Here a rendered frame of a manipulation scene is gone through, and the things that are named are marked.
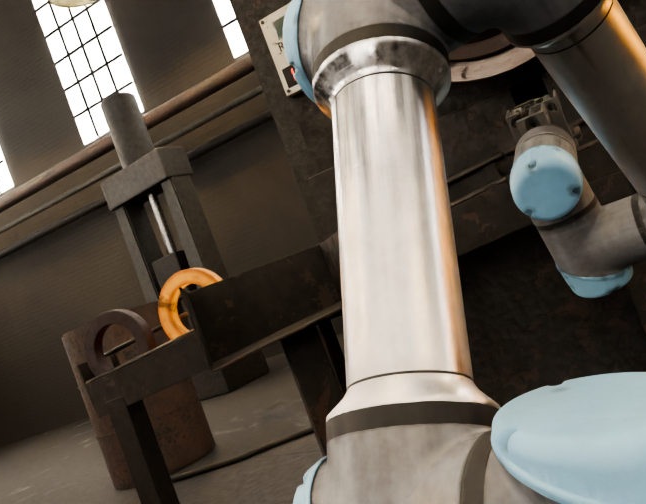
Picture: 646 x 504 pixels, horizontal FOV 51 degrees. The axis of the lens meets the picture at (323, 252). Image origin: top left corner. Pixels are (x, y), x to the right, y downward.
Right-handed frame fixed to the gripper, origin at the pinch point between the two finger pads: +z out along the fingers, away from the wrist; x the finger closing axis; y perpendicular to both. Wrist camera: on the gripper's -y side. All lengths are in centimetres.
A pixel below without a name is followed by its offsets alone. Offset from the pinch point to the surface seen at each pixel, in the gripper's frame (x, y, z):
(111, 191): 439, 13, 451
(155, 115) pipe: 439, 64, 593
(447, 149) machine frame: 19.9, -0.2, 20.0
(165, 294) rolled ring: 90, -3, 11
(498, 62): 4.2, 11.4, 13.6
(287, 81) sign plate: 48, 25, 32
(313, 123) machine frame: 46, 15, 31
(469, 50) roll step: 7.8, 15.5, 13.1
